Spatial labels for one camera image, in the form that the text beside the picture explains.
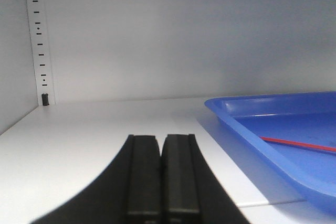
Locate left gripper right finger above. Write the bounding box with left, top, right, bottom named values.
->
left=162, top=134, right=248, bottom=223

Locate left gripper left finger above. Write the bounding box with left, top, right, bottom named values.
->
left=34, top=135, right=161, bottom=223

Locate red plastic spoon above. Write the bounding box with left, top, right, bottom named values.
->
left=260, top=136, right=335, bottom=152

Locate black shelf clip left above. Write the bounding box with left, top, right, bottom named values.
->
left=41, top=93, right=50, bottom=106

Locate blue plastic tray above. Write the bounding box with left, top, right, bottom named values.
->
left=205, top=92, right=335, bottom=214

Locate slotted cabinet rail left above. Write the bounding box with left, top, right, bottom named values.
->
left=26, top=0, right=56, bottom=106

